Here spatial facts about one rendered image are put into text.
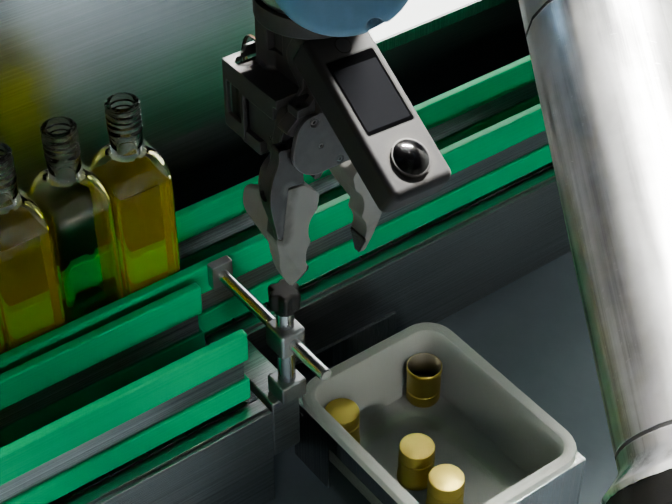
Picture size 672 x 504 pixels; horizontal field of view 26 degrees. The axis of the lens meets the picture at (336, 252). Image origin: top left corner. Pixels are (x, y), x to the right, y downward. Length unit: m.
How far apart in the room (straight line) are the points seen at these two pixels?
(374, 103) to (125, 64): 0.53
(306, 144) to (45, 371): 0.43
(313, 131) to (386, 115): 0.05
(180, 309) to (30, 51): 0.26
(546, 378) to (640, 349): 0.92
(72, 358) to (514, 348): 0.51
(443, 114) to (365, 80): 0.66
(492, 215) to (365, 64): 0.66
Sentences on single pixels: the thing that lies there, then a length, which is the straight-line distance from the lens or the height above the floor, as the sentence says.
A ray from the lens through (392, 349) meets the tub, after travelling 1.42.
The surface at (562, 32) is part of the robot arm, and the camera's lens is 0.70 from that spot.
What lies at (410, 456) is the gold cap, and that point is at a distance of 1.36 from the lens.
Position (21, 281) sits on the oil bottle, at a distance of 1.23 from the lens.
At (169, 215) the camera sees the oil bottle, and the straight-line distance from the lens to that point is 1.28.
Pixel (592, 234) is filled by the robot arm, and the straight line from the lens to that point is 0.65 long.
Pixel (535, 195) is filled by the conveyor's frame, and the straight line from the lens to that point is 1.56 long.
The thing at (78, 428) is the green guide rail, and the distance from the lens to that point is 1.21.
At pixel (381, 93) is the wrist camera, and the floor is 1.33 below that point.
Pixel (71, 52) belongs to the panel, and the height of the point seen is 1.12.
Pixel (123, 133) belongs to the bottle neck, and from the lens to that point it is 1.22.
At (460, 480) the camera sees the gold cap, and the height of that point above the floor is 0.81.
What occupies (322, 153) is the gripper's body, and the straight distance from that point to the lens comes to 0.92.
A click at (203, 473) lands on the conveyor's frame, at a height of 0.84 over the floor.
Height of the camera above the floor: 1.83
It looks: 41 degrees down
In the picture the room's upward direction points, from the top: straight up
